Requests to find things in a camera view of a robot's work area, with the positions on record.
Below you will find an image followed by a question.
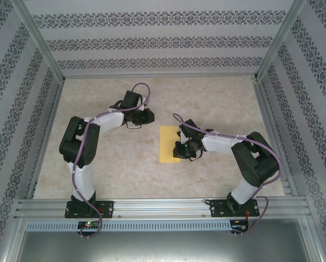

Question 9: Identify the slotted grey cable duct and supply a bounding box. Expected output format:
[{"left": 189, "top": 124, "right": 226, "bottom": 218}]
[{"left": 25, "top": 219, "right": 232, "bottom": 232}]

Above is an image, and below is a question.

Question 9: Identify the yellow cloth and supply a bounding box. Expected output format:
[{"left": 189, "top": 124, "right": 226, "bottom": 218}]
[{"left": 158, "top": 125, "right": 182, "bottom": 164}]

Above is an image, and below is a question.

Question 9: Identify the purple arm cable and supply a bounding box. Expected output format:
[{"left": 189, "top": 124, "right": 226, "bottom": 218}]
[
  {"left": 172, "top": 112, "right": 283, "bottom": 237},
  {"left": 71, "top": 82, "right": 152, "bottom": 240}
]

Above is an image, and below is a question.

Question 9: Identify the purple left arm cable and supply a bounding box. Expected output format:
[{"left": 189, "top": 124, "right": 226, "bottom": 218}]
[{"left": 71, "top": 82, "right": 152, "bottom": 240}]

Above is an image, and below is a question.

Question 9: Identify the aluminium frame post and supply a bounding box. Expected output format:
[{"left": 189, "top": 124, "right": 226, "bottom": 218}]
[
  {"left": 11, "top": 0, "right": 66, "bottom": 82},
  {"left": 254, "top": 0, "right": 307, "bottom": 81}
]

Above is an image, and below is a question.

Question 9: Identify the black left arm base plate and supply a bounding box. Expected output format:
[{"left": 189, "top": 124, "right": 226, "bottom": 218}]
[{"left": 65, "top": 200, "right": 115, "bottom": 219}]

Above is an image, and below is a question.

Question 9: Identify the circuit board with green light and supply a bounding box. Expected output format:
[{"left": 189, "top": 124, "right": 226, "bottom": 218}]
[{"left": 77, "top": 221, "right": 100, "bottom": 230}]

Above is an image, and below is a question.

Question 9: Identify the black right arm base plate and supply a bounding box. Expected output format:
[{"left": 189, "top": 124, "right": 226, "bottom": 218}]
[{"left": 209, "top": 199, "right": 261, "bottom": 218}]

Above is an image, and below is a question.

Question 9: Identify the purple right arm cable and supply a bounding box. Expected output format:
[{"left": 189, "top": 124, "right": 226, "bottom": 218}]
[{"left": 172, "top": 112, "right": 283, "bottom": 237}]

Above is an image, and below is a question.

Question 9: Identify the aluminium mounting rail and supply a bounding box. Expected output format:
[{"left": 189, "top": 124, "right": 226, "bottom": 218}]
[{"left": 14, "top": 198, "right": 310, "bottom": 219}]

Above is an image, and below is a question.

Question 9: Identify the grey metal sheet panel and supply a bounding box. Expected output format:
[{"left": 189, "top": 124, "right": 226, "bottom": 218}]
[{"left": 15, "top": 230, "right": 322, "bottom": 262}]

